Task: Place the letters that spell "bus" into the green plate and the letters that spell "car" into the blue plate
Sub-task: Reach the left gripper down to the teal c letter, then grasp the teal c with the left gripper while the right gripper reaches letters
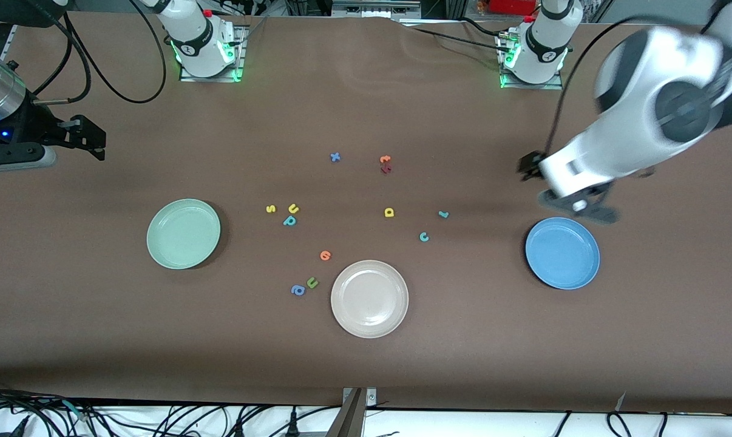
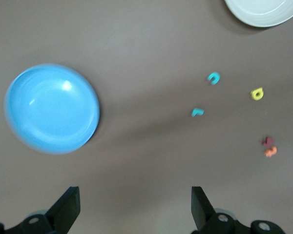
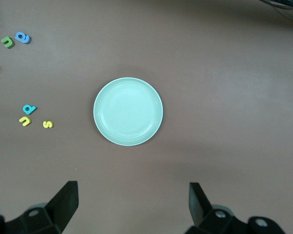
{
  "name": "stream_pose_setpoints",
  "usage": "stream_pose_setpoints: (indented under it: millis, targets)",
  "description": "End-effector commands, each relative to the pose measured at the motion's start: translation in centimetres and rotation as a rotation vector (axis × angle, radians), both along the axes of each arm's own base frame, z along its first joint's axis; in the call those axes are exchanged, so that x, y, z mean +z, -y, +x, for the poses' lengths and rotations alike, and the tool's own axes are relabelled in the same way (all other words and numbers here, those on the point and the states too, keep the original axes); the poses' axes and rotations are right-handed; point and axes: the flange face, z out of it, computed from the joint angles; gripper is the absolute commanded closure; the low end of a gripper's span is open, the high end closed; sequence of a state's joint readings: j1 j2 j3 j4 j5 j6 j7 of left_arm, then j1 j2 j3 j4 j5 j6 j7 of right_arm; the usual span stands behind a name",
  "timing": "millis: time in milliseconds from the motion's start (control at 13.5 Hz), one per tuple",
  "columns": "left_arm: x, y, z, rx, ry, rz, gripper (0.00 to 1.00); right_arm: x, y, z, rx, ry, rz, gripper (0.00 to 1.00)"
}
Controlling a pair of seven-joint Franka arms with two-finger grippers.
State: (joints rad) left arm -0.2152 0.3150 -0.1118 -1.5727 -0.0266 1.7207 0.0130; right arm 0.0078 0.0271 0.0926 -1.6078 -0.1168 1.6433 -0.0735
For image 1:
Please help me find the blue plate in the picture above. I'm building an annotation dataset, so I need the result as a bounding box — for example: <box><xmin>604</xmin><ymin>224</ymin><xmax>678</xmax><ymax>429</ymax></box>
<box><xmin>525</xmin><ymin>217</ymin><xmax>601</xmax><ymax>290</ymax></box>

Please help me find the green plate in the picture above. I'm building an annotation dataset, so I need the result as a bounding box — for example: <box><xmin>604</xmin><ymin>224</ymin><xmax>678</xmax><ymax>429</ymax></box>
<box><xmin>146</xmin><ymin>198</ymin><xmax>222</xmax><ymax>270</ymax></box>

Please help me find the red box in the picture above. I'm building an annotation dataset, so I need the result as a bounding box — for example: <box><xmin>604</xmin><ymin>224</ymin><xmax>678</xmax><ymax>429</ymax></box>
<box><xmin>490</xmin><ymin>0</ymin><xmax>540</xmax><ymax>16</ymax></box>

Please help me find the brown table cover mat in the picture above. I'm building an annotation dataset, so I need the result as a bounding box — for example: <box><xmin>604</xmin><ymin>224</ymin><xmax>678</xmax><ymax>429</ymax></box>
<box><xmin>0</xmin><ymin>11</ymin><xmax>732</xmax><ymax>415</ymax></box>

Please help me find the beige plate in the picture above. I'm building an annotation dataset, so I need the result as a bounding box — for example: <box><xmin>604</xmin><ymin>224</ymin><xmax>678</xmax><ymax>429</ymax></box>
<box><xmin>330</xmin><ymin>260</ymin><xmax>410</xmax><ymax>339</ymax></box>

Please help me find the grey electronics box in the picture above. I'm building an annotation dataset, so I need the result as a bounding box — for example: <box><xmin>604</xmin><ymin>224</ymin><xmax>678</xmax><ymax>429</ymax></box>
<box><xmin>333</xmin><ymin>0</ymin><xmax>422</xmax><ymax>19</ymax></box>

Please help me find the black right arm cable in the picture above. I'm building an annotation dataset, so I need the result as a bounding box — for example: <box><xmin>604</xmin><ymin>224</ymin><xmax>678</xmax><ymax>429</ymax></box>
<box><xmin>32</xmin><ymin>0</ymin><xmax>166</xmax><ymax>107</ymax></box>

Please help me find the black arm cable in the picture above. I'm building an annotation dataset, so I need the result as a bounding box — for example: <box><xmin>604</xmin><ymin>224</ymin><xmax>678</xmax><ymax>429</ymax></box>
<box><xmin>32</xmin><ymin>0</ymin><xmax>166</xmax><ymax>107</ymax></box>
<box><xmin>542</xmin><ymin>15</ymin><xmax>716</xmax><ymax>158</ymax></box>

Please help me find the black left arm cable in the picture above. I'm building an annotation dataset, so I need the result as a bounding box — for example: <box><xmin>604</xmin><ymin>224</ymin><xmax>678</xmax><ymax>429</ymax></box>
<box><xmin>542</xmin><ymin>15</ymin><xmax>716</xmax><ymax>158</ymax></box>

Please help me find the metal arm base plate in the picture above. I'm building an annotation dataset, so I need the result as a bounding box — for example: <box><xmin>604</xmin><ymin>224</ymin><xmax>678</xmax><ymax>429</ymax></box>
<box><xmin>498</xmin><ymin>33</ymin><xmax>564</xmax><ymax>90</ymax></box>
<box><xmin>180</xmin><ymin>24</ymin><xmax>246</xmax><ymax>83</ymax></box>

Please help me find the aluminium frame profile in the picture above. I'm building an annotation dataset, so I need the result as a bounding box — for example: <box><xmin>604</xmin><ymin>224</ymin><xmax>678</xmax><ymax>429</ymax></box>
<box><xmin>0</xmin><ymin>27</ymin><xmax>22</xmax><ymax>64</ymax></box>

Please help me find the black base cable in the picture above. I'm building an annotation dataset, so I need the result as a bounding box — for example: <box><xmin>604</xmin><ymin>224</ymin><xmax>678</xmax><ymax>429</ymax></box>
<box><xmin>412</xmin><ymin>17</ymin><xmax>506</xmax><ymax>49</ymax></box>

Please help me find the metal table bracket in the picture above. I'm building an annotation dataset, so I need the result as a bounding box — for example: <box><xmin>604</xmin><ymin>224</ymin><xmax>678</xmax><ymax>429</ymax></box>
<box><xmin>342</xmin><ymin>387</ymin><xmax>378</xmax><ymax>406</ymax></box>

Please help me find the dark metal post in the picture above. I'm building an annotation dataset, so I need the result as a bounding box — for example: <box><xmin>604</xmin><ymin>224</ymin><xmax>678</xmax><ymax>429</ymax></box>
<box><xmin>325</xmin><ymin>388</ymin><xmax>367</xmax><ymax>437</ymax></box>

